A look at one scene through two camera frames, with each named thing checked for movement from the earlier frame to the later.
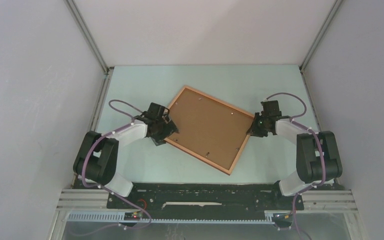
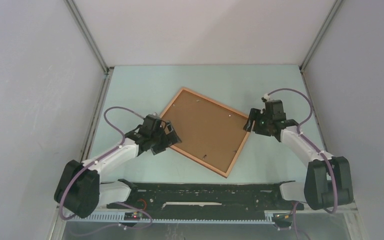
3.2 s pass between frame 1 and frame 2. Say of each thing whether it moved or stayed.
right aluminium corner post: stayed
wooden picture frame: moved
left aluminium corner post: stayed
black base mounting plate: stayed
